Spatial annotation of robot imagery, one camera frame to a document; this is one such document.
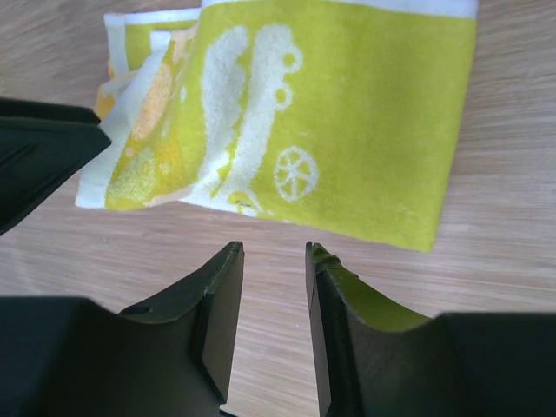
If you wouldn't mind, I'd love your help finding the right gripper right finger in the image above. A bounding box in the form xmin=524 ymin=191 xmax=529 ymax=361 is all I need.
xmin=306 ymin=242 xmax=555 ymax=416

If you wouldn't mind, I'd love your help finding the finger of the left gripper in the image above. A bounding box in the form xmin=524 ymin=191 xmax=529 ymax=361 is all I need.
xmin=1 ymin=97 xmax=111 ymax=234

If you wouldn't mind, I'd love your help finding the yellow green patterned towel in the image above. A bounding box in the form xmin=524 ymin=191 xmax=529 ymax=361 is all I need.
xmin=76 ymin=1 xmax=479 ymax=252

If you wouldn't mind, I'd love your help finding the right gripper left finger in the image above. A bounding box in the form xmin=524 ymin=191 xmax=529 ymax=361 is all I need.
xmin=1 ymin=242 xmax=244 ymax=416

